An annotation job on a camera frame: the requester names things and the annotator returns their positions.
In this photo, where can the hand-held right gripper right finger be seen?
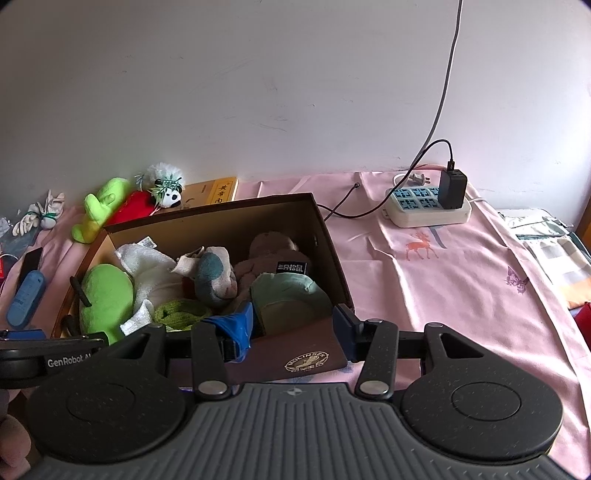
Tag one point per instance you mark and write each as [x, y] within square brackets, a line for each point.
[344, 330]

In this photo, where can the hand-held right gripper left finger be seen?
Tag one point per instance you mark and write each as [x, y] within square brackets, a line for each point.
[236, 332]

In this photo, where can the brown cardboard box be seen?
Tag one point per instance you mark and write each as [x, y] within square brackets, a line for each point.
[300, 355]

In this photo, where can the neon green plush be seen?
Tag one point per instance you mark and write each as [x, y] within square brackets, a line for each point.
[180, 316]

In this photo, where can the grey pink socks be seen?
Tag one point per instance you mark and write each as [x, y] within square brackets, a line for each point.
[214, 277]

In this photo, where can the white teal cap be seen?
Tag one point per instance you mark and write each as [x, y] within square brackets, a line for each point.
[286, 295]

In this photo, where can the brown teddy bear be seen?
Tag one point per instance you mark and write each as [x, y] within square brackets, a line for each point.
[272, 249]

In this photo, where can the lime green frog plush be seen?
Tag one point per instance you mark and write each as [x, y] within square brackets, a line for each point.
[106, 295]

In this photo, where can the white plush toy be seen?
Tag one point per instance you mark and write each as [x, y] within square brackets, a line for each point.
[147, 272]

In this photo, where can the person's left hand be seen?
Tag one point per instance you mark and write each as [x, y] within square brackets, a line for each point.
[14, 438]

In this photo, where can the blue remote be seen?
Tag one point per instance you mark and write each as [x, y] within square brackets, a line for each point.
[27, 297]

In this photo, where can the white power strip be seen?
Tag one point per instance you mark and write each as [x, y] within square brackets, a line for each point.
[415, 207]

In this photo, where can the yellow book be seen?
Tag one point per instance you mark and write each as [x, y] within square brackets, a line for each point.
[212, 191]

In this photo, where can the white knotted cloth doll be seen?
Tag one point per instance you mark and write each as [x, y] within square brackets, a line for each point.
[39, 217]

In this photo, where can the red plush toy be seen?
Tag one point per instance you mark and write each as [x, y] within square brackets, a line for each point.
[131, 211]

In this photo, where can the panda plush toy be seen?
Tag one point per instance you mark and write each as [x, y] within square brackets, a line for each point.
[167, 187]

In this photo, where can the green yellow plush toy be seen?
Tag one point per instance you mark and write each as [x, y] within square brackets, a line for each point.
[99, 207]

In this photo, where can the white plug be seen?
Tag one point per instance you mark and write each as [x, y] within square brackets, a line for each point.
[415, 179]

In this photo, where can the black charger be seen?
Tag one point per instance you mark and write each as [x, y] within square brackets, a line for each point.
[452, 189]

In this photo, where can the red object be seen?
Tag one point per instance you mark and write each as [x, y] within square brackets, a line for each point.
[584, 318]

